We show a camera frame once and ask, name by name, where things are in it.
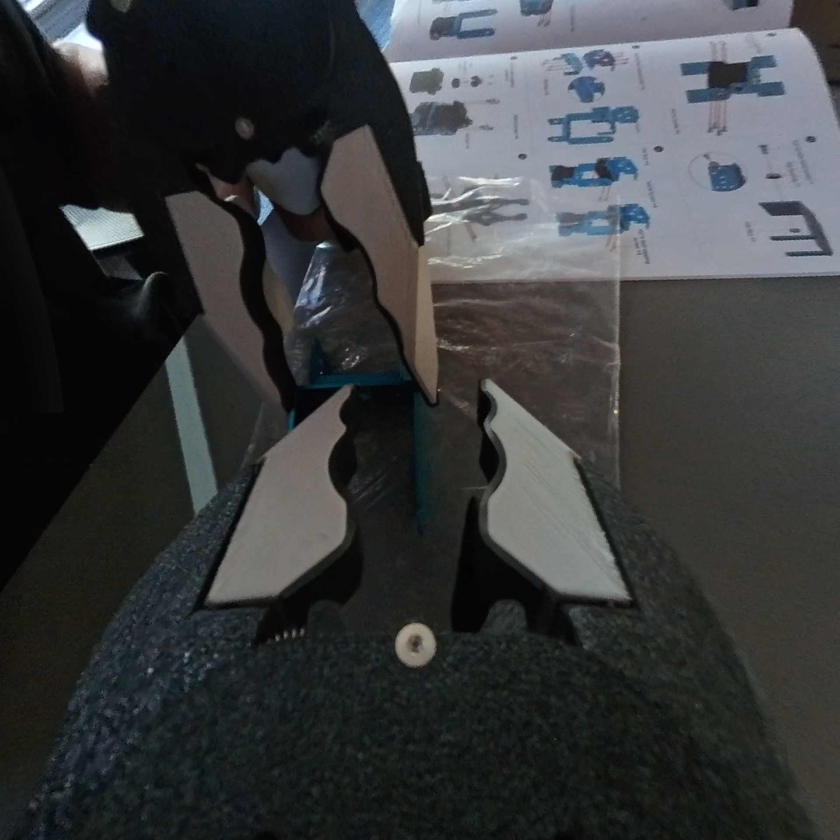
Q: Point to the person's left hand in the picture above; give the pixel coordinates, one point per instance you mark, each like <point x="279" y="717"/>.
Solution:
<point x="303" y="226"/>

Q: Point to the white assembly instruction booklet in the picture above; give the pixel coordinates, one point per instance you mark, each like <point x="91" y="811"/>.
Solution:
<point x="709" y="216"/>

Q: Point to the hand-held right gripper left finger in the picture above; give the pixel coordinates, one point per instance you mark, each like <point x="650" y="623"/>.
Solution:
<point x="282" y="525"/>

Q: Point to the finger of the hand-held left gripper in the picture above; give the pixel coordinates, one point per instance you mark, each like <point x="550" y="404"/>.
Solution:
<point x="210" y="262"/>
<point x="380" y="216"/>

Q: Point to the blue metal bracket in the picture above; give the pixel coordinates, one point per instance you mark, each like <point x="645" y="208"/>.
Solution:
<point x="420" y="459"/>

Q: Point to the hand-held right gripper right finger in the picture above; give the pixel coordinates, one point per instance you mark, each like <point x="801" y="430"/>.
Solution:
<point x="551" y="525"/>

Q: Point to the grey mesh office chair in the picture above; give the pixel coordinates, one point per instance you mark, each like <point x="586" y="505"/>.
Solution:
<point x="98" y="226"/>

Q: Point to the clear plastic bag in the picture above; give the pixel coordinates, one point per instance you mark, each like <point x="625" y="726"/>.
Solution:
<point x="525" y="341"/>

